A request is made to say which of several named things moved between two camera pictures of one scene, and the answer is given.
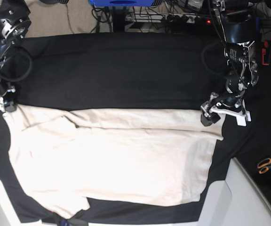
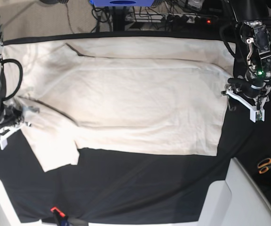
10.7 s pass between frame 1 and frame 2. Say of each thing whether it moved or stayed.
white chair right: stayed
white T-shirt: moved
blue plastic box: stayed
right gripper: moved
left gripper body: moved
